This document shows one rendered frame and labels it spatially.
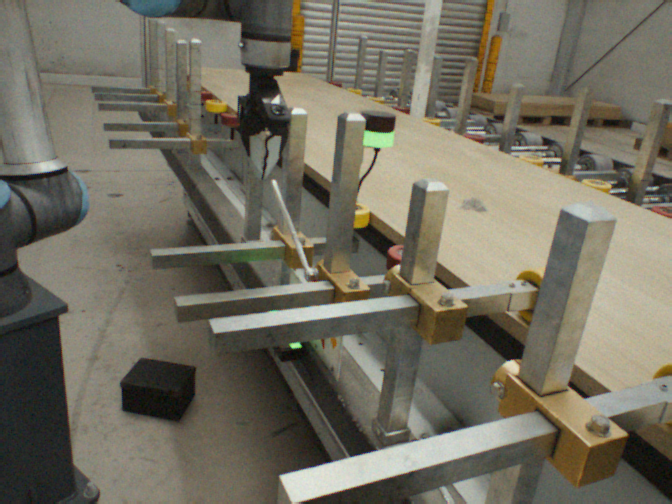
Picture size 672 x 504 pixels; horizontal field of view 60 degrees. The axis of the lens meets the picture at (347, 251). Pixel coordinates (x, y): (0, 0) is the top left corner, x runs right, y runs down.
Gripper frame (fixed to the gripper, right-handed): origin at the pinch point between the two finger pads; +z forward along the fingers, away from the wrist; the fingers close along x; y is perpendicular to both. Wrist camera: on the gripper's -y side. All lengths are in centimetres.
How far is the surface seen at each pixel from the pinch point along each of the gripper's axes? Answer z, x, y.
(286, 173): 0.9, -6.1, 3.3
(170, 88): 8, -7, 153
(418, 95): 0, -103, 110
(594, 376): 8, -25, -64
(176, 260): 16.5, 16.7, -0.9
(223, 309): 14.1, 13.8, -26.0
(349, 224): 2.5, -8.6, -22.2
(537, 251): 8, -48, -28
